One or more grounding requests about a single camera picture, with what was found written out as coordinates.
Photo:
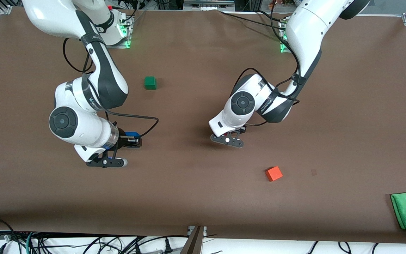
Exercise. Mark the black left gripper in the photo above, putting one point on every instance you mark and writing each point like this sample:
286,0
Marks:
239,131

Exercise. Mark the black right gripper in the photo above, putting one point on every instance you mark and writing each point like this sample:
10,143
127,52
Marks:
122,140

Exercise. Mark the blue cube block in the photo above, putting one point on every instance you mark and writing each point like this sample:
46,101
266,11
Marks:
132,134

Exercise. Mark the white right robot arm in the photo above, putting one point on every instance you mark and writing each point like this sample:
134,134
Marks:
83,130

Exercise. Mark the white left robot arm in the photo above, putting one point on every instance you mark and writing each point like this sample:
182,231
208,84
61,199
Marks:
305,31

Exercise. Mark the orange cube block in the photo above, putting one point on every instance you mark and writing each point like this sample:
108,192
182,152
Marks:
274,173

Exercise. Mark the green cube block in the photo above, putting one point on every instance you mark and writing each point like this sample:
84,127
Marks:
150,83

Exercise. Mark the brown table mat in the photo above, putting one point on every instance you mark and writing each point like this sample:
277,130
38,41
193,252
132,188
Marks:
196,197

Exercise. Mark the black power plug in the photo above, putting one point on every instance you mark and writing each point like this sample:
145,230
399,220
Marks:
168,246

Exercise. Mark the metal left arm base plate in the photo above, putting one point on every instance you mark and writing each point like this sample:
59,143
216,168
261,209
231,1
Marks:
282,49

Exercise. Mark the grey metal table bracket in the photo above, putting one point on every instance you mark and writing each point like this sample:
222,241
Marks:
194,243

